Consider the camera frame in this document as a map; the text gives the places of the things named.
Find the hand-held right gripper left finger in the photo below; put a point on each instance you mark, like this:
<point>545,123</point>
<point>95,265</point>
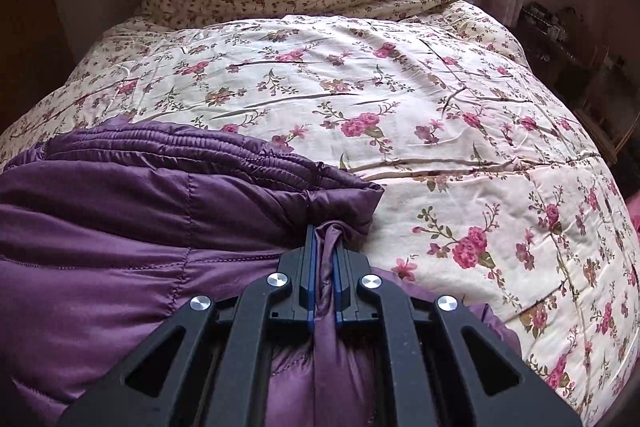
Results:
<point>311,277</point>

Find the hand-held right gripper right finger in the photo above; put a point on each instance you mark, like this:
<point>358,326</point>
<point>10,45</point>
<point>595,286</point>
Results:
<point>338,292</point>

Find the purple puffer jacket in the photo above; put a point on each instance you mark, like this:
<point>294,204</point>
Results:
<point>125,232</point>

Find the bed with floral duvet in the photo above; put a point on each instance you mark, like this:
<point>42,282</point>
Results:
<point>400,107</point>

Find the red cloth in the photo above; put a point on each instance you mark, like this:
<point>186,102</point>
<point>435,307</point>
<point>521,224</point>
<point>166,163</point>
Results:
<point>633,212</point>

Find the cluttered side table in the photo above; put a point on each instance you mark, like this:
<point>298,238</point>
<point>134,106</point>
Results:
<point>555,32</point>

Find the brown wooden wardrobe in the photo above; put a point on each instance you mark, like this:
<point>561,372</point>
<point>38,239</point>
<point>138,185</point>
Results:
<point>25,57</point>

